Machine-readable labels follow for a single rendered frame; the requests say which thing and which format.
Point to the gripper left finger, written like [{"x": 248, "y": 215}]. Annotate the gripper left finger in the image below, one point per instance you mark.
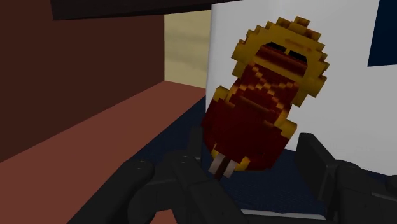
[{"x": 173, "y": 189}]

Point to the red and yellow blocky figure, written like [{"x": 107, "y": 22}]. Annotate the red and yellow blocky figure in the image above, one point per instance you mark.
[{"x": 257, "y": 124}]

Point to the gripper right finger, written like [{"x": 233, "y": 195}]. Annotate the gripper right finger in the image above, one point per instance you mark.
[{"x": 350, "y": 192}]

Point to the dark blue padded furniture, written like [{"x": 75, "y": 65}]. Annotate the dark blue padded furniture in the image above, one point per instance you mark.
[{"x": 279, "y": 192}]

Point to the large white box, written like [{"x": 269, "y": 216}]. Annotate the large white box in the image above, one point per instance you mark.
[{"x": 347, "y": 102}]

